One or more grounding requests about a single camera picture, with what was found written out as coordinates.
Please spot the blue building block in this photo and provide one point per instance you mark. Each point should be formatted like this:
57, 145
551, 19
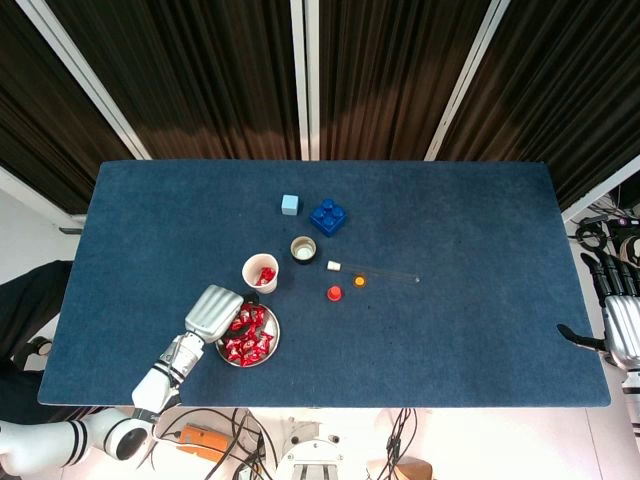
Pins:
327, 220

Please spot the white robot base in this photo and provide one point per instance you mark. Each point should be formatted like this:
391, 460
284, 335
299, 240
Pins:
310, 457

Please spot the orange round disc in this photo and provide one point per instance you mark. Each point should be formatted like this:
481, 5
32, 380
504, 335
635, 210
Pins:
359, 281

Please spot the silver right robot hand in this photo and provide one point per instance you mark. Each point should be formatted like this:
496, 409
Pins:
625, 330

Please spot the brown wooden object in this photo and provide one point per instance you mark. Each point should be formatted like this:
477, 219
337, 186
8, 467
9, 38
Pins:
405, 472

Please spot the small red plastic cup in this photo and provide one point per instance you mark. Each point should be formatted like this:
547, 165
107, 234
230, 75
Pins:
334, 293

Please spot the silver metal plate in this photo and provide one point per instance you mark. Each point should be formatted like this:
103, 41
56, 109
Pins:
275, 332

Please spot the dark brown curtain panel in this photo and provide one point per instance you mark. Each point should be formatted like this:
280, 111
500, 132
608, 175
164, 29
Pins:
565, 90
390, 75
35, 100
200, 75

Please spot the blue felt table cover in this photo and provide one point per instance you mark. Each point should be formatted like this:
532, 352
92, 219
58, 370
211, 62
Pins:
425, 340

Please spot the orange box device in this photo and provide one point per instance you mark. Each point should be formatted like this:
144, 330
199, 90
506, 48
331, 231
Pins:
205, 442

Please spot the glass test tube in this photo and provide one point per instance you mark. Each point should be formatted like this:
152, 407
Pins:
380, 273

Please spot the white paper cup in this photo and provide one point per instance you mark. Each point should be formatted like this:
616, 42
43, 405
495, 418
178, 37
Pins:
250, 270

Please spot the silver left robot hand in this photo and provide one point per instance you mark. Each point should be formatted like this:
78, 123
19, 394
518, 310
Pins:
212, 315

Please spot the black office chair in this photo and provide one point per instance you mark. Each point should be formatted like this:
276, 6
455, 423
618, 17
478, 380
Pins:
30, 300

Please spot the pale blue cube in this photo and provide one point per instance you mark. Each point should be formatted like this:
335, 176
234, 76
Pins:
290, 205

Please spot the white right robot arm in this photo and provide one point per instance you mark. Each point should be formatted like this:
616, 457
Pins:
634, 387

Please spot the black cylinder container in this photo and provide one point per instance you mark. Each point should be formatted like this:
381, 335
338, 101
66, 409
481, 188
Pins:
304, 250

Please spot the white tube stopper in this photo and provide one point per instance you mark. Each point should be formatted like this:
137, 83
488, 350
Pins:
333, 266

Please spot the white partition post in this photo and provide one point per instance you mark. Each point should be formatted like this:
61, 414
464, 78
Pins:
312, 80
90, 82
467, 80

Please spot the white partition base rail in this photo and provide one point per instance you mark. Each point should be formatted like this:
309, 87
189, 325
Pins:
600, 192
45, 197

